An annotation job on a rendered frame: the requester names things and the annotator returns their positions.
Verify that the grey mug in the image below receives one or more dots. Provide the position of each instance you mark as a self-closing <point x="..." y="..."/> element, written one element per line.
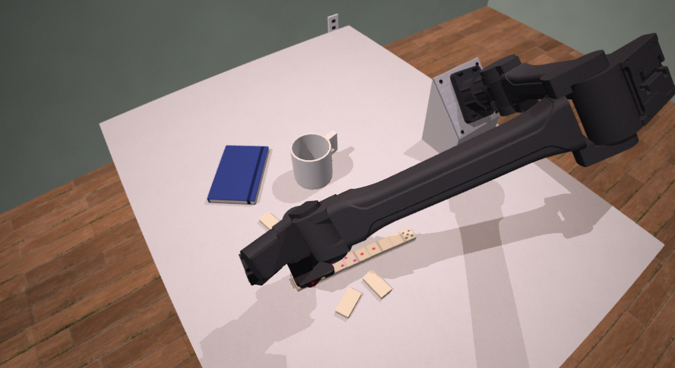
<point x="311" y="155"/>

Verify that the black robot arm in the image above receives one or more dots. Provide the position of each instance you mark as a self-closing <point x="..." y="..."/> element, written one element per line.
<point x="612" y="108"/>

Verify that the blue notebook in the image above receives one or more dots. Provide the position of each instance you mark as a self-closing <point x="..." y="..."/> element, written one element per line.
<point x="239" y="175"/>

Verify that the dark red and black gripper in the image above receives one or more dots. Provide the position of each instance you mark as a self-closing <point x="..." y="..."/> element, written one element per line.
<point x="311" y="278"/>

